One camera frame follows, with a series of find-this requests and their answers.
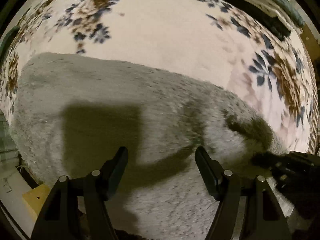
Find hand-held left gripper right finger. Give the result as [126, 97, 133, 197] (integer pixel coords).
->
[195, 146, 292, 240]

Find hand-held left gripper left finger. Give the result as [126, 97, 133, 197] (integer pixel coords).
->
[30, 146, 129, 240]

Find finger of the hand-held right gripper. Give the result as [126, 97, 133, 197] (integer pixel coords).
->
[250, 151, 278, 173]

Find grey fluffy towel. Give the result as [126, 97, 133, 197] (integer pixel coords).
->
[9, 52, 297, 240]

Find yellow cardboard box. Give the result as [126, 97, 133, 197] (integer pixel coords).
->
[22, 183, 52, 217]

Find grey slatted panel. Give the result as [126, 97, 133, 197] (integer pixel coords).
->
[0, 114, 21, 157]

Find floral printed blanket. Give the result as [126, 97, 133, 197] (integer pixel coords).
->
[0, 0, 320, 155]

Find teal cloth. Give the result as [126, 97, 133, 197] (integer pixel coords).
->
[257, 0, 306, 27]

